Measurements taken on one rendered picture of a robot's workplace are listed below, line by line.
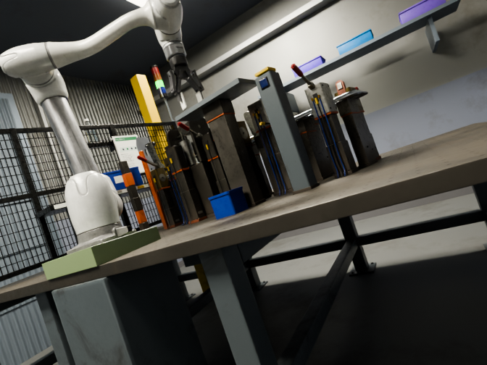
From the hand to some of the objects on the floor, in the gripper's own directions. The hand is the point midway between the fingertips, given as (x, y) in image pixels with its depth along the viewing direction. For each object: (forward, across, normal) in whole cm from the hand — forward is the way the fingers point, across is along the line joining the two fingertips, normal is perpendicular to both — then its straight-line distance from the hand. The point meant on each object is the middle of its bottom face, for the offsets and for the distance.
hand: (192, 103), depth 138 cm
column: (+120, -47, +18) cm, 130 cm away
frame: (+120, +19, +30) cm, 125 cm away
